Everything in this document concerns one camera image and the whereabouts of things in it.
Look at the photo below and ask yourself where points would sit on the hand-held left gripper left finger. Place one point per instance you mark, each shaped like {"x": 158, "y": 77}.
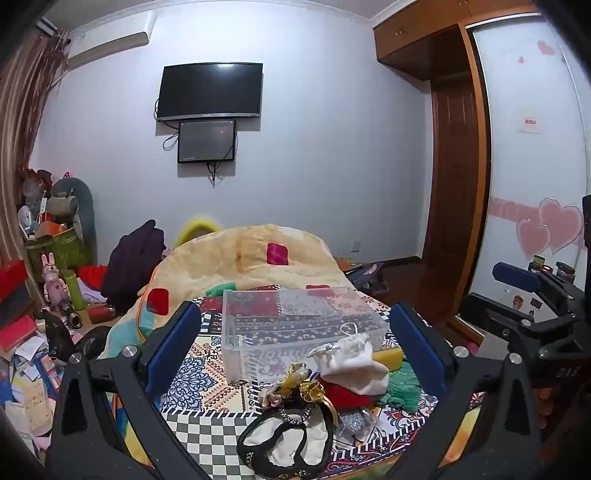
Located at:
{"x": 175, "y": 341}

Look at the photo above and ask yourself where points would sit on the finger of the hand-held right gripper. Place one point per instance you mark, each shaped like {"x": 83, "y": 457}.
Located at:
{"x": 512, "y": 274}
{"x": 485, "y": 318}

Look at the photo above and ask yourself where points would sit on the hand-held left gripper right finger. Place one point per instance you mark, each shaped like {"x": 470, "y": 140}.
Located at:
{"x": 415, "y": 346}

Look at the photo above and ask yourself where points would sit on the person's right hand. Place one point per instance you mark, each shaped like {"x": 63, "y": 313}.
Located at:
{"x": 551, "y": 406}

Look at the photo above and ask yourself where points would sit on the yellow sponge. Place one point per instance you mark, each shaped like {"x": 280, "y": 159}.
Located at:
{"x": 390, "y": 361}

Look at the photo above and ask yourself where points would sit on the green knitted cloth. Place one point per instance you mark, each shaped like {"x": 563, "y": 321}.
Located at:
{"x": 406, "y": 387}

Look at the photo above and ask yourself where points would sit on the patterned bed blanket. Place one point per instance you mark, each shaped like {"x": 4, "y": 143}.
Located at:
{"x": 207, "y": 369}

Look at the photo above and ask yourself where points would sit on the pink heart stickers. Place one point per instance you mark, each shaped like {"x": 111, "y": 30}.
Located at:
{"x": 561, "y": 221}

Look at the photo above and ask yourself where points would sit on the red cup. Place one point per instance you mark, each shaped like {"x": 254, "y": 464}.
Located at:
{"x": 100, "y": 314}

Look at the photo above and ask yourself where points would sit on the dark bag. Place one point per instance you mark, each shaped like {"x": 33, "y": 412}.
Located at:
{"x": 369, "y": 277}

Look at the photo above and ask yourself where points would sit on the dark purple jacket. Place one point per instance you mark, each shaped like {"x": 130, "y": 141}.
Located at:
{"x": 134, "y": 263}

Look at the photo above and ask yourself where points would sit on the silver sequin pouch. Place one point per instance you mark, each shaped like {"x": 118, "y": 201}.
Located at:
{"x": 358, "y": 421}

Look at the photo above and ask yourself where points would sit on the frosted sliding wardrobe door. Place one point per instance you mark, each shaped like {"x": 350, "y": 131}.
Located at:
{"x": 521, "y": 175}

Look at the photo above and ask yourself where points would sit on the yellow patchwork quilt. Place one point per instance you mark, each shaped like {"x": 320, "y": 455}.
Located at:
{"x": 231, "y": 258}

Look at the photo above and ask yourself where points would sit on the clear plastic storage box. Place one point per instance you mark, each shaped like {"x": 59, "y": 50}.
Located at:
{"x": 277, "y": 332}

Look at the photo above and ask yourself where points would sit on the red cloth on floor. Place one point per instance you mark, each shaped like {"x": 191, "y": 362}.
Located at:
{"x": 92, "y": 276}

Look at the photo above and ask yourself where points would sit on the black cylinder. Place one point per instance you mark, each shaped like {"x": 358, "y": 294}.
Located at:
{"x": 70, "y": 314}

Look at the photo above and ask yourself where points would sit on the green bottle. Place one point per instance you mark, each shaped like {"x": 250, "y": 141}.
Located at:
{"x": 75, "y": 290}

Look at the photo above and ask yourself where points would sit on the yellow green plush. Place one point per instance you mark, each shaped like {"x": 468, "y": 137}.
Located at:
{"x": 194, "y": 228}

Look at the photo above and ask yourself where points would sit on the brown wooden door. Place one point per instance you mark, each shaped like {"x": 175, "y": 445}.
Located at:
{"x": 450, "y": 175}

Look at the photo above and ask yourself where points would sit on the black plastic bag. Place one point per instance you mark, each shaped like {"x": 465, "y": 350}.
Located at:
{"x": 57, "y": 334}

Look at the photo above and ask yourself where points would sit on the yellow patterned scrunchie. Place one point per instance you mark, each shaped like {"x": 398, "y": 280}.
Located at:
{"x": 295, "y": 378}

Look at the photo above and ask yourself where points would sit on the pink rabbit toy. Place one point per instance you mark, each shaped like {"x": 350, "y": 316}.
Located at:
{"x": 53, "y": 281}

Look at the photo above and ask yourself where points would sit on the green gift box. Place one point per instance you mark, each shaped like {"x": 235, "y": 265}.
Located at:
{"x": 60, "y": 251}

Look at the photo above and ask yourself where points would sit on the black and white fabric piece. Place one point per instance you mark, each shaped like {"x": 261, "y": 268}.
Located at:
{"x": 281, "y": 443}

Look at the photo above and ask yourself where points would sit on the pile of papers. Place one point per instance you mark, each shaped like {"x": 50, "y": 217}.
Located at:
{"x": 27, "y": 397}

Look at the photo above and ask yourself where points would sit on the red box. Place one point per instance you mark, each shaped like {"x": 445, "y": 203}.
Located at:
{"x": 13, "y": 277}
{"x": 16, "y": 333}

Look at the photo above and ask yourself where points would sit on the grey plush toy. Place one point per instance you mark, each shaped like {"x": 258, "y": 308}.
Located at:
{"x": 81, "y": 203}

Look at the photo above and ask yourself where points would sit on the wooden wardrobe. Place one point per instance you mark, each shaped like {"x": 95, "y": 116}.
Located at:
{"x": 415, "y": 41}

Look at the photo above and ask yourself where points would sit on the brown striped curtain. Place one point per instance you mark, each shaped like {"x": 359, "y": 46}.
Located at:
{"x": 23, "y": 115}

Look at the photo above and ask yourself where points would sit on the white air conditioner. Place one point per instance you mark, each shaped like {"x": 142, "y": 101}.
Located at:
{"x": 106, "y": 37}

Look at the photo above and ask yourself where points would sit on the small black wall monitor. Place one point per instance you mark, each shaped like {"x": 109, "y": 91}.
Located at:
{"x": 207, "y": 141}

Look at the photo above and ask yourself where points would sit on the wall mounted black television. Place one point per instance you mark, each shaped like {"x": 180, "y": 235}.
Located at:
{"x": 210, "y": 90}

